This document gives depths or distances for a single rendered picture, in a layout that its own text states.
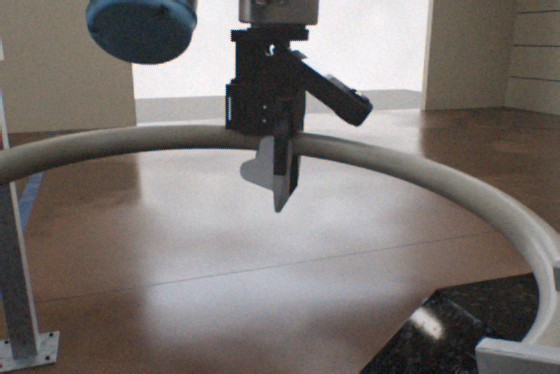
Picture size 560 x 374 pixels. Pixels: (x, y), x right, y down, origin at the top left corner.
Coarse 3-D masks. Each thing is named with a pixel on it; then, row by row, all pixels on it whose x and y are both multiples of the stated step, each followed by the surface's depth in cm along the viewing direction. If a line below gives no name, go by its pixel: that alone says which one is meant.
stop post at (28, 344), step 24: (0, 48) 149; (0, 96) 153; (0, 120) 150; (0, 144) 151; (0, 192) 155; (0, 216) 157; (0, 240) 158; (0, 264) 160; (24, 264) 165; (0, 288) 163; (24, 288) 165; (24, 312) 167; (24, 336) 169; (48, 336) 184; (0, 360) 170; (24, 360) 170; (48, 360) 170
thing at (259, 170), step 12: (264, 144) 58; (288, 144) 57; (264, 156) 58; (288, 156) 57; (240, 168) 59; (252, 168) 59; (264, 168) 59; (288, 168) 58; (252, 180) 59; (264, 180) 59; (276, 180) 58; (288, 180) 59; (276, 192) 58; (288, 192) 60; (276, 204) 59
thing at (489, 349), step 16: (480, 352) 21; (496, 352) 20; (512, 352) 20; (528, 352) 20; (544, 352) 19; (480, 368) 21; (496, 368) 20; (512, 368) 20; (528, 368) 19; (544, 368) 19
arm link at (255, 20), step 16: (240, 0) 54; (256, 0) 52; (272, 0) 52; (288, 0) 51; (304, 0) 52; (240, 16) 55; (256, 16) 53; (272, 16) 52; (288, 16) 52; (304, 16) 53
